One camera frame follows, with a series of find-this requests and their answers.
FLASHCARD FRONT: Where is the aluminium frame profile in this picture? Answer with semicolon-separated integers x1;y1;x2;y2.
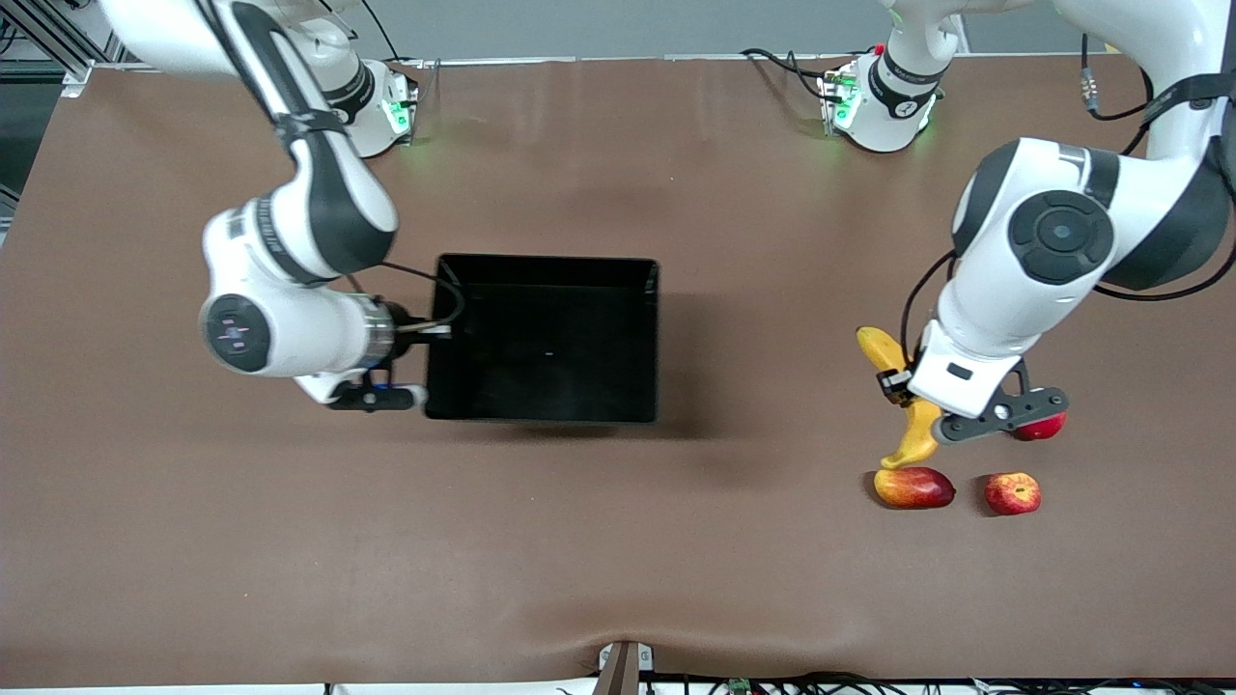
0;0;109;98

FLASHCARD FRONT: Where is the metal table edge rail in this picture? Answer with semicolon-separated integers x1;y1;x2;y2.
386;52;1092;71

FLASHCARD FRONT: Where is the round red apple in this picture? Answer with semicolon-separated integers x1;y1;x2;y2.
1009;412;1068;442

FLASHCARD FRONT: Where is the yellow banana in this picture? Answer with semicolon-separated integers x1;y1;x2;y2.
857;326;943;471

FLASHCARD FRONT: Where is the black base cable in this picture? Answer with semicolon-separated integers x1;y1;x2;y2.
362;0;433;70
741;46;833;103

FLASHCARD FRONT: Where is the metal table bracket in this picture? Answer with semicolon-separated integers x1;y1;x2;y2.
598;640;656;695

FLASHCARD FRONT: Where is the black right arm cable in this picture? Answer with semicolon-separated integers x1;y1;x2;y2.
198;0;467;339

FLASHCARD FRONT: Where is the black plastic box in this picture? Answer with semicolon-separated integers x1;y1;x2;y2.
423;253;661;426

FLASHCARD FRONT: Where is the brown table mat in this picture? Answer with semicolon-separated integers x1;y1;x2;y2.
0;56;1236;688

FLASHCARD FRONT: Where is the red yellow mango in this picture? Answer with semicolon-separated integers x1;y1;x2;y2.
873;464;956;510

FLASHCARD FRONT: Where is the red apple with yellow patch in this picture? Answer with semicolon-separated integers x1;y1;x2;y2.
985;471;1042;516

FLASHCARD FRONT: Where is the black cable bundle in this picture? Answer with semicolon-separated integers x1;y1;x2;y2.
555;671;1236;695

